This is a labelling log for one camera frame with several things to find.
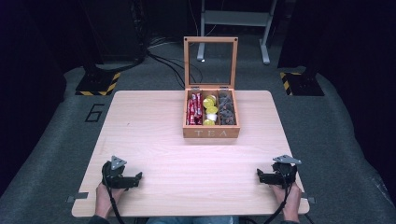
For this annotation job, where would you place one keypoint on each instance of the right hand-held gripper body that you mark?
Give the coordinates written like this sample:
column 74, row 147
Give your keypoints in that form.
column 285, row 172

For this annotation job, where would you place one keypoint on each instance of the person's left hand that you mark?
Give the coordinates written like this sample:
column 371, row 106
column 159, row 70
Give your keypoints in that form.
column 104, row 199

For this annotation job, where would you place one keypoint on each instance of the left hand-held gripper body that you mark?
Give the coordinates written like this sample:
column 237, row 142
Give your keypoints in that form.
column 113, row 177

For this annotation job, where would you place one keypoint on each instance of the bundle of red packets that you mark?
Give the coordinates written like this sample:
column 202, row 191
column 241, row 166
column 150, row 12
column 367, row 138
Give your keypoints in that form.
column 194, row 109

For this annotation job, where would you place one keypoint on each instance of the wooden tea box with lid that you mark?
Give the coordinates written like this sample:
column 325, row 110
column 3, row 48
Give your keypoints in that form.
column 211, row 130

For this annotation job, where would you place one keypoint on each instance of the yellow capsule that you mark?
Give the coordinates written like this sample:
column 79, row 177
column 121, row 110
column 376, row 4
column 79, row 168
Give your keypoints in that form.
column 212, row 98
column 211, row 110
column 207, row 103
column 209, row 122

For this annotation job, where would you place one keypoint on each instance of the person's right hand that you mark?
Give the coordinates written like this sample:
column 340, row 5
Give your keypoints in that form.
column 291, row 202

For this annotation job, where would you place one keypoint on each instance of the white capsule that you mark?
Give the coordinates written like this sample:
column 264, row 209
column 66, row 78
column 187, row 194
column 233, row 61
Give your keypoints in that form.
column 212, row 117

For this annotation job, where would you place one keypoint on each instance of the white metal stand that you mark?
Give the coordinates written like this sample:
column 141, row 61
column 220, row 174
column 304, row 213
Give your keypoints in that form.
column 236, row 18

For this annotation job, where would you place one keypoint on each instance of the black stand base striped edge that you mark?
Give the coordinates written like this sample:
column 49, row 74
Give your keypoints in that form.
column 98, row 82
column 303, row 84

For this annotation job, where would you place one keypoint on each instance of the grey metal table bracket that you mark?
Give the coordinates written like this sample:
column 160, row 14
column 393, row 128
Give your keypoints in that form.
column 308, row 198
column 77, row 196

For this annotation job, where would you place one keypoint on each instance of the pile of dark grey packets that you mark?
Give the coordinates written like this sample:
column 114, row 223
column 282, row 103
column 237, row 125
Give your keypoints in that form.
column 226, row 109

